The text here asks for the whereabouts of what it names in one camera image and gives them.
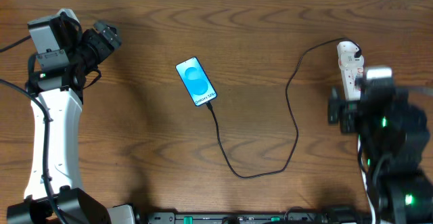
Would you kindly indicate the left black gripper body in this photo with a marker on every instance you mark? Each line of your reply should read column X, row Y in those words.
column 102, row 38

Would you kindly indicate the blue screen Samsung smartphone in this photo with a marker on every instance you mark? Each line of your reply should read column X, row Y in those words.
column 196, row 81

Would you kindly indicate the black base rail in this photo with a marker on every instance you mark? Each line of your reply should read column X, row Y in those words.
column 297, row 214

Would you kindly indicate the white power strip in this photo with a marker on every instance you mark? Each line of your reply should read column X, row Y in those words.
column 351, row 63

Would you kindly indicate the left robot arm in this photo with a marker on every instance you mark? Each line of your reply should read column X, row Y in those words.
column 57, row 73

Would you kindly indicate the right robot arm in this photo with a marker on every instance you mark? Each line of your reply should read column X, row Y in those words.
column 392, row 136

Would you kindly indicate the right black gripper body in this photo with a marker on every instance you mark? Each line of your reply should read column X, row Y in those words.
column 347, row 116

